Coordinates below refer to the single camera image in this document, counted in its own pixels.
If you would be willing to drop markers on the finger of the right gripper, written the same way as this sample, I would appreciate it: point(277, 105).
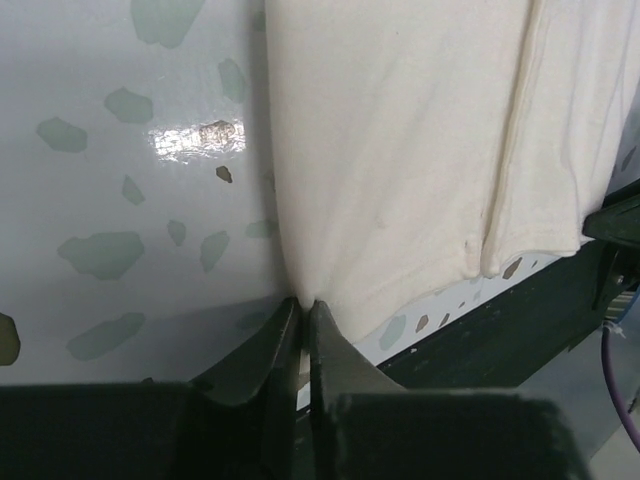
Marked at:
point(617, 223)

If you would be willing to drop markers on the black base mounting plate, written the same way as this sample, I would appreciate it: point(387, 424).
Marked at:
point(504, 342)

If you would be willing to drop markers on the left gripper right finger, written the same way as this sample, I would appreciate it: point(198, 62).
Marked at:
point(348, 393)

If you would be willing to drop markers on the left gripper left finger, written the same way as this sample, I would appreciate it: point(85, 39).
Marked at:
point(253, 391)

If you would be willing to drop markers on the cream white t shirt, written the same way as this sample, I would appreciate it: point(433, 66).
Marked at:
point(417, 144)

